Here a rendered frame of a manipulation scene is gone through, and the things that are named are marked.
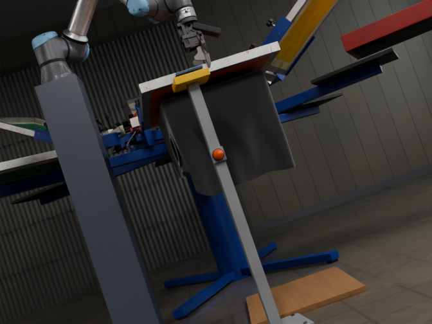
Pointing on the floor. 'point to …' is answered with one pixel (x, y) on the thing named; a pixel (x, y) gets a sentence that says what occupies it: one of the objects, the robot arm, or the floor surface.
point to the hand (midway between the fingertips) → (209, 65)
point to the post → (196, 77)
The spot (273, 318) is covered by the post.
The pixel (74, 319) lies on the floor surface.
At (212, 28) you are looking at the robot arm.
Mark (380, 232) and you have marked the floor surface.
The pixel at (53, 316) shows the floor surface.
